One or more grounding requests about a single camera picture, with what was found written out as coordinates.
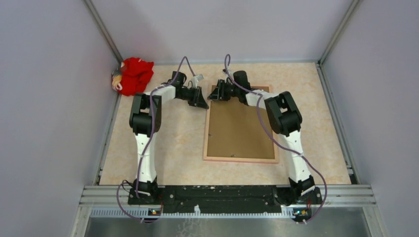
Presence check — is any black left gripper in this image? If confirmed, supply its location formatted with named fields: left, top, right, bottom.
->
left=177, top=86, right=209, bottom=109

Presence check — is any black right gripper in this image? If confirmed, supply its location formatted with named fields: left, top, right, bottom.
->
left=207, top=80, right=240, bottom=102

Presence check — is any brown frame backing board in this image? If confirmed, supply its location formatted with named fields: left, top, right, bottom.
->
left=207, top=86, right=276, bottom=160

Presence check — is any pink wooden picture frame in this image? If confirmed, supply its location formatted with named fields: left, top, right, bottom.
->
left=203, top=85, right=280, bottom=164

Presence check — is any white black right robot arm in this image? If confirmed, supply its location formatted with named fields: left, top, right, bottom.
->
left=208, top=70, right=324, bottom=206

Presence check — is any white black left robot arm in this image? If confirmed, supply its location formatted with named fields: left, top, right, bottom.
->
left=129, top=71, right=209, bottom=204

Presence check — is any red crumpled cloth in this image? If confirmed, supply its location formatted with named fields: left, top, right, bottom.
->
left=111, top=57, right=154, bottom=96

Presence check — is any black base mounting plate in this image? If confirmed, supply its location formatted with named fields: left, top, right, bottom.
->
left=128, top=185, right=322, bottom=214

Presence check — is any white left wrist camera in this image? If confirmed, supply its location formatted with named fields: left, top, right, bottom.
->
left=190, top=74, right=204, bottom=88

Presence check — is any aluminium front rail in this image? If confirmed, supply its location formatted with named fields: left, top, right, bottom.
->
left=72, top=184, right=388, bottom=237

